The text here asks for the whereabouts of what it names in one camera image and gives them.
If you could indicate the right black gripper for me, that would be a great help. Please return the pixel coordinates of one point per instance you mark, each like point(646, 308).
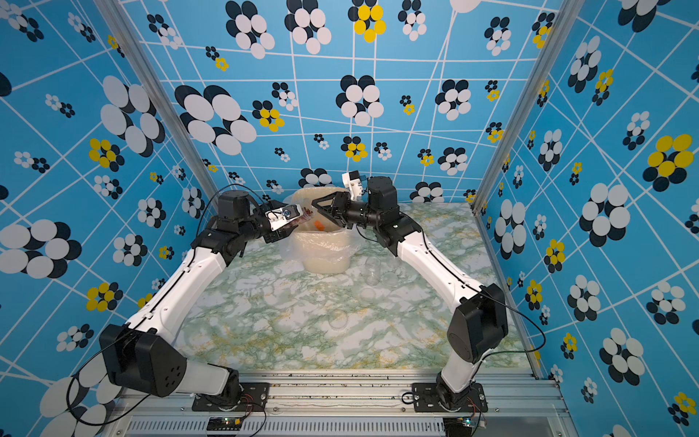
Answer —
point(343, 206)

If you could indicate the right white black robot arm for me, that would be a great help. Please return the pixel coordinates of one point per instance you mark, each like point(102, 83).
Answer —
point(480, 313)

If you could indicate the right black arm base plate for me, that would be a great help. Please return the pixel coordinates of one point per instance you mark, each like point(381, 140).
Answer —
point(439, 398)

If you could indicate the cream plastic trash bin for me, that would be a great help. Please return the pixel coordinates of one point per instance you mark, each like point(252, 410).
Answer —
point(322, 246)

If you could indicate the small tea jar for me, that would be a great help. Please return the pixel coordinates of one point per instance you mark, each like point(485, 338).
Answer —
point(372, 270)

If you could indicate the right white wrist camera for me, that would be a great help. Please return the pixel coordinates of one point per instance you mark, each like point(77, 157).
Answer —
point(353, 182)

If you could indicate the clear plastic bin liner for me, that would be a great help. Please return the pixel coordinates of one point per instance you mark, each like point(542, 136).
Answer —
point(306, 246)

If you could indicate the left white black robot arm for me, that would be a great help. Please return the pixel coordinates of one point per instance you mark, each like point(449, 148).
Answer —
point(140, 354)

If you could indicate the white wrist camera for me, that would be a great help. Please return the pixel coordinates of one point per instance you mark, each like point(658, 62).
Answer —
point(281, 217)
point(353, 182)

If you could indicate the left green circuit board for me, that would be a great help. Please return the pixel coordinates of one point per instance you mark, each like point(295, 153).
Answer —
point(224, 424)

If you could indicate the left aluminium corner post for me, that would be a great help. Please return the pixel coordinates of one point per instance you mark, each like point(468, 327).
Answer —
point(116, 20)

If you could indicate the green circuit board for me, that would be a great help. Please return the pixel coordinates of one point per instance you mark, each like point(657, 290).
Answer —
point(457, 427)
point(224, 424)

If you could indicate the aluminium front rail frame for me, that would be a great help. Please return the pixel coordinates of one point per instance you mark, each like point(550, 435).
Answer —
point(355, 403)

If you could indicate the right green circuit board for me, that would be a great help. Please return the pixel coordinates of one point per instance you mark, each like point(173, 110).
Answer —
point(457, 427)

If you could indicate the tall clear tea jar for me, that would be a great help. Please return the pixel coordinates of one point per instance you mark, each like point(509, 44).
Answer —
point(390, 279)

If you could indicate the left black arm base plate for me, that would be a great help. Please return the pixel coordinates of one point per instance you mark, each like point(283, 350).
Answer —
point(253, 398)

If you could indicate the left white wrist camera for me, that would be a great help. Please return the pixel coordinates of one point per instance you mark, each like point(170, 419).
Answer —
point(281, 217)

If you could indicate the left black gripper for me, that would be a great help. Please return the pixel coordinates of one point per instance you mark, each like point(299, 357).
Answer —
point(278, 234)

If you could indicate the aluminium corner post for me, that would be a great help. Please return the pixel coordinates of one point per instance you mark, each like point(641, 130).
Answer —
point(116, 20)
point(564, 21)

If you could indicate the right aluminium corner post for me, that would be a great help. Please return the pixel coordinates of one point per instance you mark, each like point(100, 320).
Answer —
point(564, 21)

